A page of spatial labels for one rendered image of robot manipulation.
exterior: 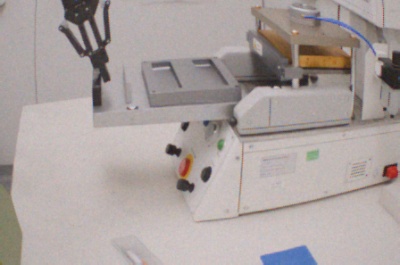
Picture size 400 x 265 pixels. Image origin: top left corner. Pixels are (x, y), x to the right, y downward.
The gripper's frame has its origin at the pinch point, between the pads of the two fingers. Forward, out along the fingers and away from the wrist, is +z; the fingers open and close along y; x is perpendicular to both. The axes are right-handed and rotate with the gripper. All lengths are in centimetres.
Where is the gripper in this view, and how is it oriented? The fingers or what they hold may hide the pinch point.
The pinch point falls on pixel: (102, 65)
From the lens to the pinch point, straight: 109.3
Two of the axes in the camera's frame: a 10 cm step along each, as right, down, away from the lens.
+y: -9.2, 3.9, -0.3
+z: 3.4, 8.4, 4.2
